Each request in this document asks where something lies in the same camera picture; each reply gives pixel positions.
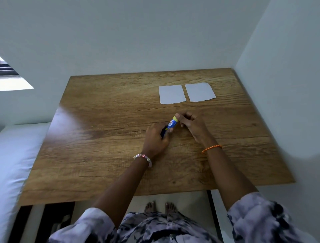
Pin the person's right hand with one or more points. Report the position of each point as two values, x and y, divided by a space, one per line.
196 130

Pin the person's foot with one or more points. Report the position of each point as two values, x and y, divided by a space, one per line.
150 207
171 208

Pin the black table leg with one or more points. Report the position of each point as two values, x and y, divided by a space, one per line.
215 215
21 222

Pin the blue yellow glue stick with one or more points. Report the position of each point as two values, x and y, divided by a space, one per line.
171 124

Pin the person's right foot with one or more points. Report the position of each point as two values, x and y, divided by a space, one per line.
171 208

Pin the person's left forearm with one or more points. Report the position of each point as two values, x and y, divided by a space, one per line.
122 190

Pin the white paper piece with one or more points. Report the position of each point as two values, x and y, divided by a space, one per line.
200 92
172 94

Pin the person's right forearm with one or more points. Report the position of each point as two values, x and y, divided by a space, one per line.
227 175

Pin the person's left hand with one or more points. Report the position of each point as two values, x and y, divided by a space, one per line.
153 142

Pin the window with louvres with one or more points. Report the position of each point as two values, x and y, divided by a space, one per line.
11 80

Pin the grey black patterned garment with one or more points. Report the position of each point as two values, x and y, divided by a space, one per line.
155 227

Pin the white mattress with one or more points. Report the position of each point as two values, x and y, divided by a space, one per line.
15 160

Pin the person's left foot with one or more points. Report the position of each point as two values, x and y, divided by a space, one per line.
150 207

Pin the person's right thumb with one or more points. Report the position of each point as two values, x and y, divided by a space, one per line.
180 119

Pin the person's left thumb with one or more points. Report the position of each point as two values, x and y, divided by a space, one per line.
168 136

